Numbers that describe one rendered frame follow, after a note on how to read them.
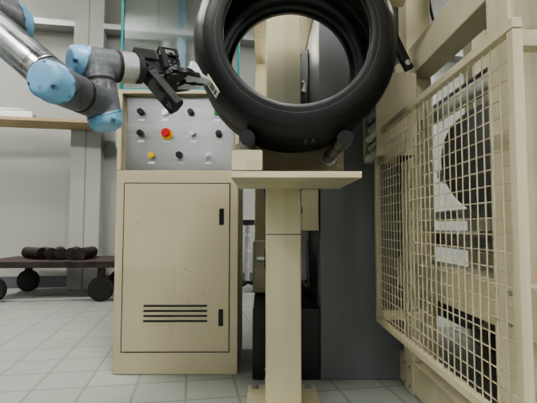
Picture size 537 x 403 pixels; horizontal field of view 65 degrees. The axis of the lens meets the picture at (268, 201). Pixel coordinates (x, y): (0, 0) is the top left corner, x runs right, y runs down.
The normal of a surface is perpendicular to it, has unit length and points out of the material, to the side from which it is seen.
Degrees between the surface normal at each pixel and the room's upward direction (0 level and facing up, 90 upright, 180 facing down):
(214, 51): 93
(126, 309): 90
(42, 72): 90
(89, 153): 90
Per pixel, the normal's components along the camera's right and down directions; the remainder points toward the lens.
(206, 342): 0.01, -0.06
